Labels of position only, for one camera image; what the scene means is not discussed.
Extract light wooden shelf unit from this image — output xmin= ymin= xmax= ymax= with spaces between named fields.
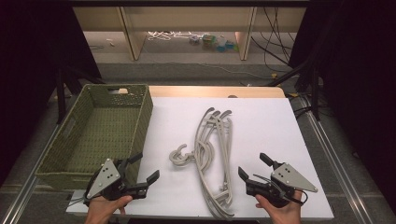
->
xmin=73 ymin=7 xmax=307 ymax=62

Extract person's left hand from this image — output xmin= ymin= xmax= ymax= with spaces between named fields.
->
xmin=84 ymin=194 xmax=134 ymax=224

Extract green woven basket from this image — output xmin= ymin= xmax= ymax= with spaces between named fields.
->
xmin=35 ymin=83 xmax=154 ymax=191

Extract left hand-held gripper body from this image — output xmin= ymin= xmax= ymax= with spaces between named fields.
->
xmin=83 ymin=158 xmax=149 ymax=202

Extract black curtain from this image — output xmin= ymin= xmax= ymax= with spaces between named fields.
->
xmin=0 ymin=0 xmax=103 ymax=188
xmin=288 ymin=0 xmax=396 ymax=216

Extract colourful toy pile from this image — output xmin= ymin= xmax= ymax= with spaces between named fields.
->
xmin=189 ymin=33 xmax=240 ymax=53

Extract grey plastic clothes hanger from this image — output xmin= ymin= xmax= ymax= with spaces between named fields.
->
xmin=171 ymin=109 xmax=233 ymax=217
xmin=174 ymin=109 xmax=234 ymax=216
xmin=168 ymin=106 xmax=233 ymax=218

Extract white table cover sheet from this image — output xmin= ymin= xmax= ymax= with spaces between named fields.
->
xmin=65 ymin=96 xmax=334 ymax=220

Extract person's right hand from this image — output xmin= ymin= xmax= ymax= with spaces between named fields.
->
xmin=255 ymin=189 xmax=304 ymax=224

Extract black metal stand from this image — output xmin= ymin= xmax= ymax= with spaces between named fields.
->
xmin=55 ymin=65 xmax=106 ymax=125
xmin=266 ymin=57 xmax=322 ymax=122

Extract right hand-held gripper cable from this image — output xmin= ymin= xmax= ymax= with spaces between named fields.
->
xmin=292 ymin=189 xmax=310 ymax=207

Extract black hanging cables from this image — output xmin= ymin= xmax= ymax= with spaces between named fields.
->
xmin=250 ymin=7 xmax=301 ymax=73

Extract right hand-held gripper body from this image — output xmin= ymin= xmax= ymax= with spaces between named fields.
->
xmin=245 ymin=162 xmax=319 ymax=209

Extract white cable heap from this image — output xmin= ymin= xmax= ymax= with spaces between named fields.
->
xmin=147 ymin=30 xmax=194 ymax=42

